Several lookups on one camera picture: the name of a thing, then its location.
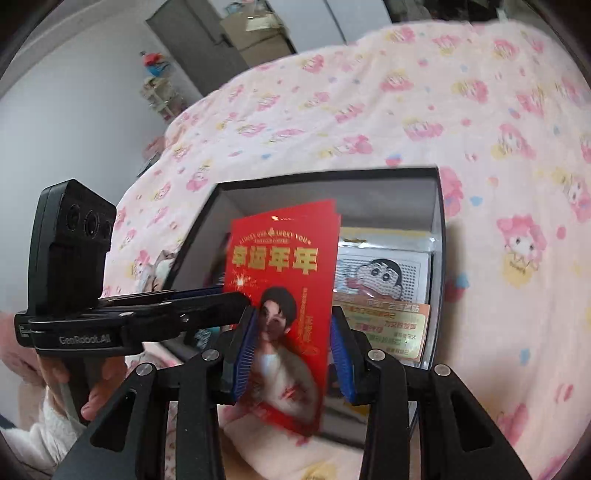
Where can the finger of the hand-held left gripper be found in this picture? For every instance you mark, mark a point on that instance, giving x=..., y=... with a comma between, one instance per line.
x=161, y=295
x=198, y=311

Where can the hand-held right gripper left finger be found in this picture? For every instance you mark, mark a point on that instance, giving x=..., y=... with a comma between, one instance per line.
x=242, y=355

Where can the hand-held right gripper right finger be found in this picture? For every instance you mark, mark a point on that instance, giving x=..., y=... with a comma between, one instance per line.
x=344, y=360

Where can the red envelope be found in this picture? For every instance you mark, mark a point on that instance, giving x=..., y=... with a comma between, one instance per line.
x=277, y=258

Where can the black storage box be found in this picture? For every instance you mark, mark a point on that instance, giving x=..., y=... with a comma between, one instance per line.
x=378, y=203

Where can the person's left hand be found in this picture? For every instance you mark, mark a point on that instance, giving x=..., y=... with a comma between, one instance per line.
x=104, y=392

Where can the yellow printed card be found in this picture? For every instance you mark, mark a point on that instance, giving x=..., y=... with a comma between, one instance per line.
x=388, y=332

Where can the cartoon card packet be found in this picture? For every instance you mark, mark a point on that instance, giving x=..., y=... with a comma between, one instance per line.
x=392, y=272

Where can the pink fluffy cloth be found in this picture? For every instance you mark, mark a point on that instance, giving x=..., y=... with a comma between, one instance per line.
x=18, y=350

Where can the white shelf rack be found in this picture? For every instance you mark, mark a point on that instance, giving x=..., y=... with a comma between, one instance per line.
x=161, y=99

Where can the grey door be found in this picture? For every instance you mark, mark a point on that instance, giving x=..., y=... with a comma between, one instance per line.
x=194, y=46

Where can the pink printed blanket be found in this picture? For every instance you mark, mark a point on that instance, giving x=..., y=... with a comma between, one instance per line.
x=485, y=138

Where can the cardboard box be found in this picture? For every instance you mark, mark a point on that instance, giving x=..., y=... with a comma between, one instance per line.
x=258, y=39

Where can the white cabinet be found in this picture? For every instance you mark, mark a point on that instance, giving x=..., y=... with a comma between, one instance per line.
x=323, y=21

